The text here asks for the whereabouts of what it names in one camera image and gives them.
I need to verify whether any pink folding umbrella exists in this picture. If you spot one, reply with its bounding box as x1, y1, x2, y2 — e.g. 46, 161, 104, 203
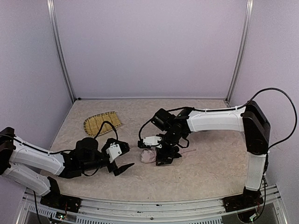
140, 148, 196, 164

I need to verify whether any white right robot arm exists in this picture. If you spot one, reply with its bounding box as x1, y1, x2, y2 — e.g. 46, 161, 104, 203
151, 101, 271, 192

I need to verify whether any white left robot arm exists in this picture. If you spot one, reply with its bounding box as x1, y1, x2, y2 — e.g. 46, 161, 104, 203
0, 127, 133, 196

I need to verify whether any woven bamboo tray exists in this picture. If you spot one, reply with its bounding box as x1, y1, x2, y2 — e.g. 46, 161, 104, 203
83, 111, 122, 137

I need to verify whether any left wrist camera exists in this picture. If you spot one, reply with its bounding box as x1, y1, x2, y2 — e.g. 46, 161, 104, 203
106, 141, 130, 163

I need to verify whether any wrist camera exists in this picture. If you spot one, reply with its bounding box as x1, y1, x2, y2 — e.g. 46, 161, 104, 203
137, 136, 162, 149
106, 141, 130, 163

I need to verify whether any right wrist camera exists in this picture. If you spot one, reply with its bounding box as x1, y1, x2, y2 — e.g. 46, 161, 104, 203
137, 136, 162, 149

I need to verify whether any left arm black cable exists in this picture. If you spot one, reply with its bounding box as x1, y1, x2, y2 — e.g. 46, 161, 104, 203
93, 120, 119, 140

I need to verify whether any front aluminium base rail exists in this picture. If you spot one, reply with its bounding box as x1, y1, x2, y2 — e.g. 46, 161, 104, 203
16, 184, 288, 224

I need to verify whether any left rear aluminium corner post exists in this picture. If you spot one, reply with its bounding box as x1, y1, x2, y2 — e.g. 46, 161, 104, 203
47, 0, 76, 104

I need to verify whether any aluminium corner post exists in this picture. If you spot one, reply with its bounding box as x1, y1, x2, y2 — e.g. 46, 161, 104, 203
47, 0, 76, 104
225, 0, 254, 105

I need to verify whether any right rear aluminium corner post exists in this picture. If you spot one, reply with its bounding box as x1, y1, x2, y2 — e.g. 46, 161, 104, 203
225, 0, 254, 105

